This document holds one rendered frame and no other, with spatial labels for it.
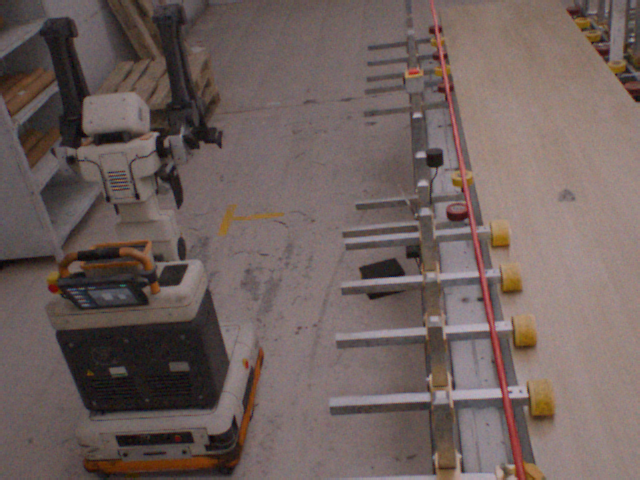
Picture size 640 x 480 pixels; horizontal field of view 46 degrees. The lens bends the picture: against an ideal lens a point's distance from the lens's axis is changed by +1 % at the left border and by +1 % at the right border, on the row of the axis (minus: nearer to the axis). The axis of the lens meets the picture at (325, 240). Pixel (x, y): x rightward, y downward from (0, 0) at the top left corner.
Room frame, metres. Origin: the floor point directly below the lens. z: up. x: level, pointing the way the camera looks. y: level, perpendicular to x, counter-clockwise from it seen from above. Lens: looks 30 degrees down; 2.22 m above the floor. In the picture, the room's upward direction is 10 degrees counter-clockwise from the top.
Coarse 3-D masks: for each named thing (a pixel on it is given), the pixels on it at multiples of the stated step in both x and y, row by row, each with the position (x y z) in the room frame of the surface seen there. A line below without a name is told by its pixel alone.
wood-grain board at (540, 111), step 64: (512, 0) 4.81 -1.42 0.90; (512, 64) 3.66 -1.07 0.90; (576, 64) 3.50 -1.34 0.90; (512, 128) 2.90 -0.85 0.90; (576, 128) 2.79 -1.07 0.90; (512, 192) 2.36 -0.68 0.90; (576, 192) 2.28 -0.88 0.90; (512, 256) 1.96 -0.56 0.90; (576, 256) 1.90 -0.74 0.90; (576, 320) 1.60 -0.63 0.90; (576, 384) 1.36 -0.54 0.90; (576, 448) 1.17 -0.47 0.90
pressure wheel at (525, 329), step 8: (512, 320) 1.57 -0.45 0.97; (520, 320) 1.54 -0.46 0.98; (528, 320) 1.54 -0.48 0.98; (520, 328) 1.52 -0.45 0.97; (528, 328) 1.52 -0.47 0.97; (536, 328) 1.52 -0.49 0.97; (520, 336) 1.51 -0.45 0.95; (528, 336) 1.51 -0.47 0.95; (536, 336) 1.51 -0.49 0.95; (520, 344) 1.52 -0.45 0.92; (528, 344) 1.51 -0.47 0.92
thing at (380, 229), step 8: (384, 224) 2.36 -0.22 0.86; (392, 224) 2.35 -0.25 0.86; (400, 224) 2.34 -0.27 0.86; (408, 224) 2.33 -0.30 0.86; (416, 224) 2.32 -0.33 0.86; (440, 224) 2.30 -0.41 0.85; (448, 224) 2.30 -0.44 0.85; (456, 224) 2.29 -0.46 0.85; (344, 232) 2.36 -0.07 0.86; (352, 232) 2.35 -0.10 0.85; (360, 232) 2.35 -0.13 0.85; (368, 232) 2.34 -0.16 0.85; (376, 232) 2.34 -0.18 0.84; (384, 232) 2.33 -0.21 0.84; (392, 232) 2.33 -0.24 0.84; (400, 232) 2.33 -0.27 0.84
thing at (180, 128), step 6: (174, 126) 2.69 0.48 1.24; (180, 126) 2.68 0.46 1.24; (186, 126) 2.69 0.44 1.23; (174, 132) 2.65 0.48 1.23; (180, 132) 2.65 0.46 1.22; (186, 132) 2.66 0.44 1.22; (162, 138) 2.64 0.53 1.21; (186, 138) 2.62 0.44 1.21; (192, 138) 2.63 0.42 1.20; (192, 144) 2.65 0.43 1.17
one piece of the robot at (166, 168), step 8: (160, 168) 2.73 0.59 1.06; (168, 168) 2.76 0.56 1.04; (176, 168) 2.79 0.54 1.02; (160, 176) 2.73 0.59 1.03; (168, 176) 2.70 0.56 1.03; (176, 176) 2.76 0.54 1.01; (160, 184) 2.70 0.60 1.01; (168, 184) 2.70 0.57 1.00; (176, 184) 2.75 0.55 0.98; (160, 192) 2.68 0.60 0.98; (168, 192) 2.68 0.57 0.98; (176, 192) 2.73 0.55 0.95; (176, 200) 2.71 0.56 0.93
